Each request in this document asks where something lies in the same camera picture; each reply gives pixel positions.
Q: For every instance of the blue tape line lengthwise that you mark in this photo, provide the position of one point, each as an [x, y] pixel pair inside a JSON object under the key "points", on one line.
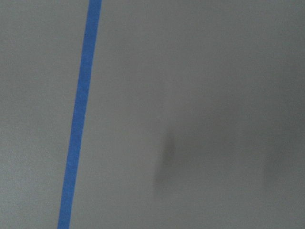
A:
{"points": [[79, 113]]}

